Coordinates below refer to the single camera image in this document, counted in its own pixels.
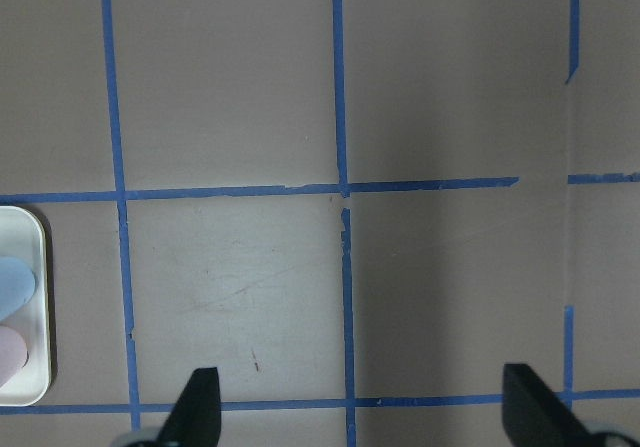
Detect pink plastic cup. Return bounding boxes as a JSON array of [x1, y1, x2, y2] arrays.
[[0, 326, 28, 386]]

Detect cream plastic tray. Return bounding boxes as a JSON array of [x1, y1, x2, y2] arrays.
[[1, 206, 53, 408]]

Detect blue cup near gripper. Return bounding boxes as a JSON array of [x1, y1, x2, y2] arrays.
[[0, 257, 36, 320]]

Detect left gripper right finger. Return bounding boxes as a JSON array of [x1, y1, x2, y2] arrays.
[[502, 363, 600, 447]]

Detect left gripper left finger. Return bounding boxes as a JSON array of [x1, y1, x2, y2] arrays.
[[158, 367, 222, 447]]

